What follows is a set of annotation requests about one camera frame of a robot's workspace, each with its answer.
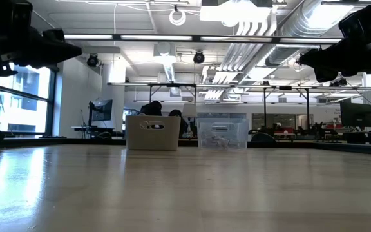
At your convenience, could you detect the black overhead light bar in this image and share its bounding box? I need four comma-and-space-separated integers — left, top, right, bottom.
62, 33, 343, 45

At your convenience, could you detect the silver ribbed ceiling duct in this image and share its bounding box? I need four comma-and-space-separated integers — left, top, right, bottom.
264, 0, 356, 67

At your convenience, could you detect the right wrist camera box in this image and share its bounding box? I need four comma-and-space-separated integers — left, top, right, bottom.
338, 5, 371, 37

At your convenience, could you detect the person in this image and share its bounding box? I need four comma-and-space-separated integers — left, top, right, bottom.
138, 100, 163, 117
168, 109, 189, 139

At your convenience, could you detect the white ceiling duct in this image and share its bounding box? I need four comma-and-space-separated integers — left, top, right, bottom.
153, 41, 178, 83

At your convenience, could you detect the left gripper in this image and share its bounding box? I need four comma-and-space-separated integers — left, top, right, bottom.
0, 27, 83, 68

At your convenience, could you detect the black metal gantry frame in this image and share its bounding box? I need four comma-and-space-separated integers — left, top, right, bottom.
107, 82, 371, 125

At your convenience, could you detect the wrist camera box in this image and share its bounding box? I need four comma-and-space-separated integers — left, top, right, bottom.
338, 5, 371, 37
10, 0, 33, 32

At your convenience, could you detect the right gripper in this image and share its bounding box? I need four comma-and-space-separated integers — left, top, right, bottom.
298, 19, 371, 83

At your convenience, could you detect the white rectangular panel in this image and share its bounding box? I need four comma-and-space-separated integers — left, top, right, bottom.
182, 103, 198, 118

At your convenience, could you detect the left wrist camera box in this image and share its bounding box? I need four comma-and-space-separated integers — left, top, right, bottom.
10, 0, 33, 32

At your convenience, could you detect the large window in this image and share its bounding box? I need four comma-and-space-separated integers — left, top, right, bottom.
0, 59, 57, 137

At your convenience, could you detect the black wide monitor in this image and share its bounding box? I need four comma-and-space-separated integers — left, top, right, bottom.
339, 102, 371, 128

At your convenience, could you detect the black desk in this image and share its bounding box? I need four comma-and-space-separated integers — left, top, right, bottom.
343, 130, 371, 145

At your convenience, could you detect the black monitor on arm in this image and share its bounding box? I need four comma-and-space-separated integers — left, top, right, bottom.
88, 99, 113, 128

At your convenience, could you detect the white opaque plastic bin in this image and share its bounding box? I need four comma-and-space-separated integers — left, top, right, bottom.
125, 115, 182, 151

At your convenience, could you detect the white coiled ceiling cable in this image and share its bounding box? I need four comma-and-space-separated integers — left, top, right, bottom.
168, 8, 187, 27

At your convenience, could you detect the desk under monitor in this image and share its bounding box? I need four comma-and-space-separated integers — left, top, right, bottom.
71, 125, 117, 138

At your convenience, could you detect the clear plastic bin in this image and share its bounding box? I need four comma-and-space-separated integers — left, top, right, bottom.
196, 117, 251, 151

